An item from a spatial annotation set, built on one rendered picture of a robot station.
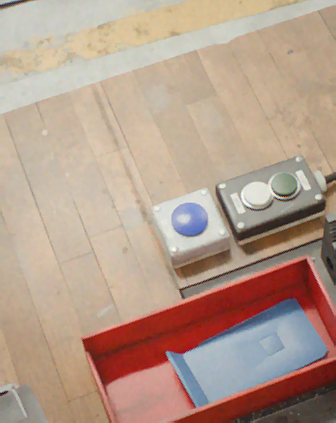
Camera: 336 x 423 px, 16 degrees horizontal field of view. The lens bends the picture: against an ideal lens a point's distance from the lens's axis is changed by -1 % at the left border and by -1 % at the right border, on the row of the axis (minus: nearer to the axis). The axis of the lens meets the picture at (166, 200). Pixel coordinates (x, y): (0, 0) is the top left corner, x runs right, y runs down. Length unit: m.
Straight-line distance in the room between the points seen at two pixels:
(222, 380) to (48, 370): 0.18
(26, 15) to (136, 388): 1.59
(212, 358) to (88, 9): 1.57
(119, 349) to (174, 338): 0.06
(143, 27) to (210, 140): 1.29
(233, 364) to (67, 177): 0.30
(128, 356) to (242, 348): 0.12
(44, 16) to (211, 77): 1.30
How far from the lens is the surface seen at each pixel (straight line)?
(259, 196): 1.30
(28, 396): 0.82
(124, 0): 2.72
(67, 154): 1.39
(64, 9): 2.72
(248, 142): 1.39
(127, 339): 1.24
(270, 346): 1.25
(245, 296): 1.26
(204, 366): 1.24
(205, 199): 1.31
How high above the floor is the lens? 2.05
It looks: 59 degrees down
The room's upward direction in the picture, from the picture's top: 6 degrees counter-clockwise
